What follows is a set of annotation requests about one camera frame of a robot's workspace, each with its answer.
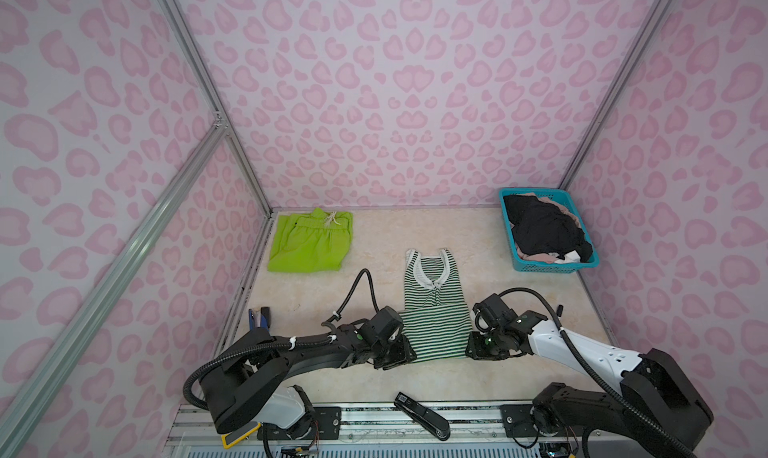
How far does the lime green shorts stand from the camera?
105 centimetres

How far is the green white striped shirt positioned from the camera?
33.7 inches

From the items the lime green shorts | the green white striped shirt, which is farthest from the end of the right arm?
the lime green shorts

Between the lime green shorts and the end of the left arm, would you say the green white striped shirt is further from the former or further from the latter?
the lime green shorts
